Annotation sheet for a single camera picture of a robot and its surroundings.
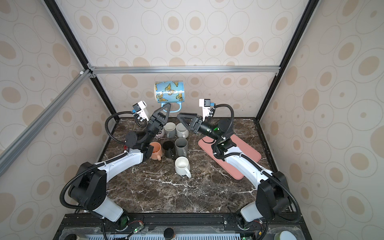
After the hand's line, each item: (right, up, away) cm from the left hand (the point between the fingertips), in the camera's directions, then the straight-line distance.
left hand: (172, 107), depth 57 cm
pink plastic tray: (+14, -14, +7) cm, 21 cm away
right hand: (+2, -4, +4) cm, 6 cm away
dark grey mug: (0, -17, +37) cm, 41 cm away
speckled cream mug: (0, -9, +45) cm, 46 cm away
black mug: (-9, -20, +41) cm, 46 cm away
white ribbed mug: (+2, -29, +27) cm, 40 cm away
